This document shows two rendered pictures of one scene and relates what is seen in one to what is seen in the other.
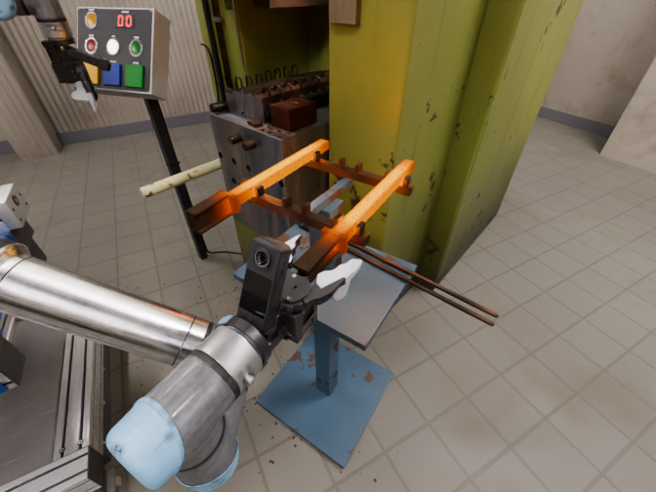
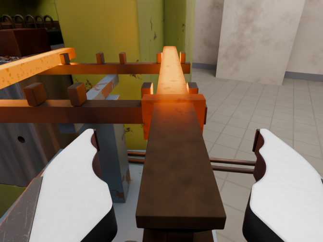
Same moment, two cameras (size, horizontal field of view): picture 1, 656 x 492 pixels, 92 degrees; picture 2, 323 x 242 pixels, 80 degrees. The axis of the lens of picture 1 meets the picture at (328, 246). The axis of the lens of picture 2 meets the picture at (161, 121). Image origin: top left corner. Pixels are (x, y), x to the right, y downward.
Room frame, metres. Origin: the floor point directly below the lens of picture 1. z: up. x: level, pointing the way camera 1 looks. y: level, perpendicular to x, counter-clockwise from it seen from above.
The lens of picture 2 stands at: (0.30, 0.06, 1.00)
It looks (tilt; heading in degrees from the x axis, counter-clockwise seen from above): 28 degrees down; 330
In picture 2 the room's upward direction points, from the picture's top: 1 degrees counter-clockwise
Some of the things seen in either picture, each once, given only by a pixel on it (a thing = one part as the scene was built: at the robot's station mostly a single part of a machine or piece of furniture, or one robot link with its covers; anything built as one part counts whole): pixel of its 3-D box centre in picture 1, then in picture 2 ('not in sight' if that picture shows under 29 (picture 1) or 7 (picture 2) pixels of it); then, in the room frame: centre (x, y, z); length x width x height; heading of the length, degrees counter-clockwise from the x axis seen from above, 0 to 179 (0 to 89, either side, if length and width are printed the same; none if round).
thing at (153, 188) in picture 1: (191, 174); not in sight; (1.27, 0.60, 0.62); 0.44 x 0.05 x 0.05; 138
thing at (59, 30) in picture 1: (57, 30); not in sight; (1.15, 0.82, 1.15); 0.08 x 0.08 x 0.05
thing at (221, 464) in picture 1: (207, 432); not in sight; (0.16, 0.16, 0.81); 0.11 x 0.08 x 0.11; 177
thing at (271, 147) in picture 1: (306, 162); (48, 100); (1.23, 0.09, 0.69); 0.56 x 0.38 x 0.45; 138
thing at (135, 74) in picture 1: (136, 76); not in sight; (1.27, 0.70, 1.01); 0.07 x 0.05 x 0.07; 73
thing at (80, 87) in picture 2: (325, 183); (92, 70); (0.61, 0.00, 0.93); 0.23 x 0.06 x 0.02; 147
